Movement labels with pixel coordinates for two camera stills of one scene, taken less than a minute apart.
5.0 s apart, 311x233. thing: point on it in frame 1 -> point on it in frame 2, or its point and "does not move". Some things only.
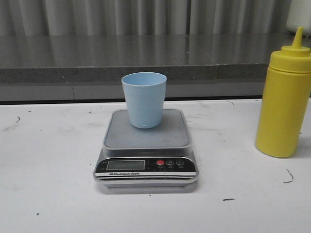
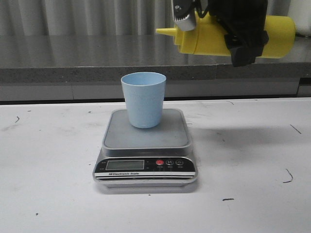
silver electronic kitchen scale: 160,157 does not move
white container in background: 299,15 does not move
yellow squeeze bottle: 285,100 -> 207,38
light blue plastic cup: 145,93 does not move
